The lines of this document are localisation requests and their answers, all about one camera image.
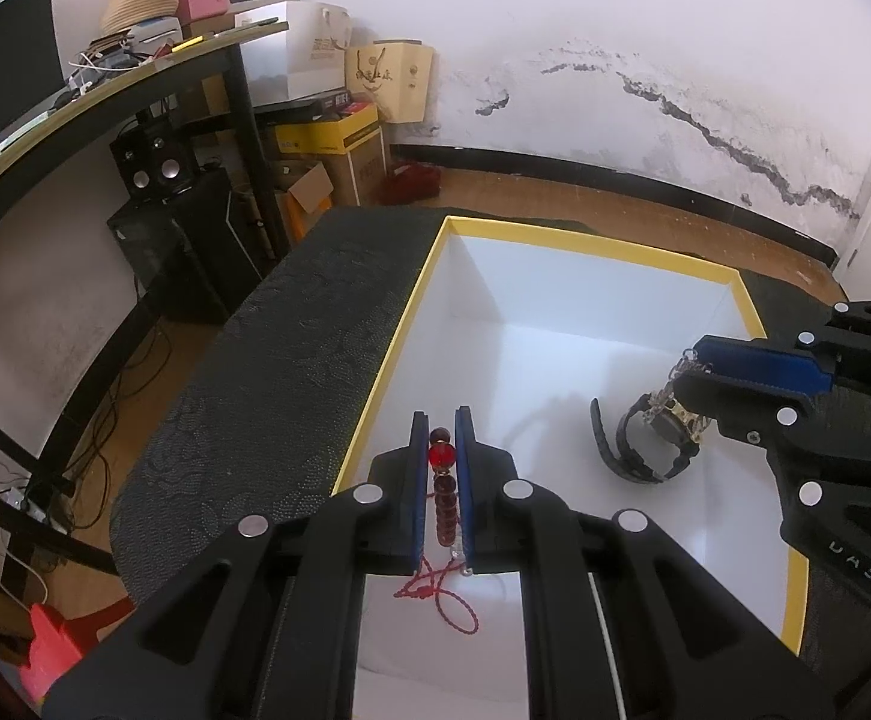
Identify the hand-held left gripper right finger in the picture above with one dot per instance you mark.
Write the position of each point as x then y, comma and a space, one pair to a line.
467, 495

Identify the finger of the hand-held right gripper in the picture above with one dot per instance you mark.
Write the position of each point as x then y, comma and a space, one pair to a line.
758, 367
735, 405

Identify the dark red cloth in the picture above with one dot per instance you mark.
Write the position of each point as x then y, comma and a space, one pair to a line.
409, 186

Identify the white gift bag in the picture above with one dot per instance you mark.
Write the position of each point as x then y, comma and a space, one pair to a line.
292, 52

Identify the white desktop device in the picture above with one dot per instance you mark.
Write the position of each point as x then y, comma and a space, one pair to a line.
154, 30

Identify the open flap cardboard box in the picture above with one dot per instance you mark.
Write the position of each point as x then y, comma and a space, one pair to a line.
308, 195

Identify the black speaker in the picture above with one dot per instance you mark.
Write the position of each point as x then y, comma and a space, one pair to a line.
157, 165

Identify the beige gift bag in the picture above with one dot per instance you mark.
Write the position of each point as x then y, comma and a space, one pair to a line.
390, 82

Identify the black flat box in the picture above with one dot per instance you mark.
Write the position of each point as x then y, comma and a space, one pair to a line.
308, 106

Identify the black wrist watch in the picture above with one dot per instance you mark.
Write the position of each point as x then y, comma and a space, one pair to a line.
671, 429

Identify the brown cardboard box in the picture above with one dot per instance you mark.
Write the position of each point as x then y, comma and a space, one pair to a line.
364, 172

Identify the yellow carton black stripe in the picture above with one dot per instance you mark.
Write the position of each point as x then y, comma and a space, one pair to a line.
330, 136

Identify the straw hat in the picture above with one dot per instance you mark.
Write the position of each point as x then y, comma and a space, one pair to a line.
139, 4

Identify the black floral tablecloth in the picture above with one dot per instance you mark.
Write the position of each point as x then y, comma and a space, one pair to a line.
270, 390

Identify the yellow box white inside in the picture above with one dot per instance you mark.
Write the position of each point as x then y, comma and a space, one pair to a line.
593, 300

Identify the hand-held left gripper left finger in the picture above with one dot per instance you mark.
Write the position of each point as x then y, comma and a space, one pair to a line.
416, 495

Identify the red plastic stool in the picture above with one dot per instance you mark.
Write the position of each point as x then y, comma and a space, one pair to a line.
49, 652

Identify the black curved desk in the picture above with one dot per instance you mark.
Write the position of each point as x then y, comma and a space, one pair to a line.
105, 97

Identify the white power strip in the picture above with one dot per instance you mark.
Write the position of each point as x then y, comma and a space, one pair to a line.
26, 504

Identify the black tower cabinet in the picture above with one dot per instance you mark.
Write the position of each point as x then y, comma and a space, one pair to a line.
180, 255

